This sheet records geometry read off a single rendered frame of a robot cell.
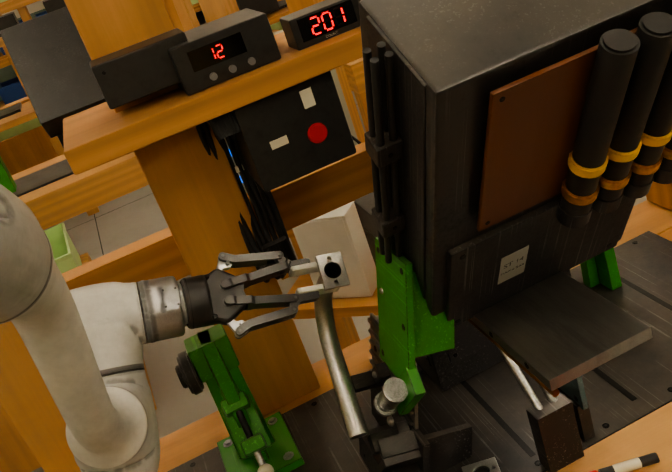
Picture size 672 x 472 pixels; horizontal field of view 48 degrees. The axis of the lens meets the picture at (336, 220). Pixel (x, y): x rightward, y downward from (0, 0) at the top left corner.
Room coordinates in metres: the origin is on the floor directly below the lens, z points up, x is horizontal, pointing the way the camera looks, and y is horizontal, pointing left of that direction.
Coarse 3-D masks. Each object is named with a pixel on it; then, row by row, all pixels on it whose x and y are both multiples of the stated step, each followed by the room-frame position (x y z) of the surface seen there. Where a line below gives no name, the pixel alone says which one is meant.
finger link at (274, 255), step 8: (224, 256) 1.03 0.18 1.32; (232, 256) 1.03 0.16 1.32; (240, 256) 1.03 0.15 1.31; (248, 256) 1.03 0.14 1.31; (256, 256) 1.03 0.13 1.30; (264, 256) 1.03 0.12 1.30; (272, 256) 1.03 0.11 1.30; (280, 256) 1.03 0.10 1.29; (232, 264) 1.04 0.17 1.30; (240, 264) 1.03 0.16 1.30; (248, 264) 1.04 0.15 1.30; (256, 264) 1.04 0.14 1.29; (264, 264) 1.04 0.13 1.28; (272, 264) 1.05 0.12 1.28
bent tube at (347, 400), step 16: (320, 256) 1.02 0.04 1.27; (336, 256) 1.03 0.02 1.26; (320, 272) 1.01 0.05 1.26; (336, 272) 1.04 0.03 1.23; (320, 304) 1.06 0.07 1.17; (320, 320) 1.06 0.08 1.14; (320, 336) 1.06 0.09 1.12; (336, 336) 1.05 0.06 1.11; (336, 352) 1.03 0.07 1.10; (336, 368) 1.01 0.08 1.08; (336, 384) 0.99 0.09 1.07; (352, 384) 0.99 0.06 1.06; (352, 400) 0.96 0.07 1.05; (352, 416) 0.94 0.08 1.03; (352, 432) 0.93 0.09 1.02
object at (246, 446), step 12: (240, 396) 1.07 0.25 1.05; (228, 408) 1.06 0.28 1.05; (240, 408) 1.06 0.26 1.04; (252, 408) 1.08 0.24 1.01; (228, 420) 1.07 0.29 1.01; (240, 420) 1.05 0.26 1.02; (252, 420) 1.06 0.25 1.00; (240, 432) 1.05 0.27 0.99; (252, 432) 1.05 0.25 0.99; (264, 432) 1.05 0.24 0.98; (240, 444) 1.04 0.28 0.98; (252, 444) 1.01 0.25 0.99; (264, 444) 1.01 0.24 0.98
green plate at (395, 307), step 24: (384, 264) 0.99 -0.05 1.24; (408, 264) 0.91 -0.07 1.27; (384, 288) 0.99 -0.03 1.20; (408, 288) 0.91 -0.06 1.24; (384, 312) 0.99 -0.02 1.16; (408, 312) 0.91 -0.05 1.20; (384, 336) 0.99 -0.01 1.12; (408, 336) 0.91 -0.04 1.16; (432, 336) 0.93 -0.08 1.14; (384, 360) 1.00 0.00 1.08; (408, 360) 0.91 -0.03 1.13
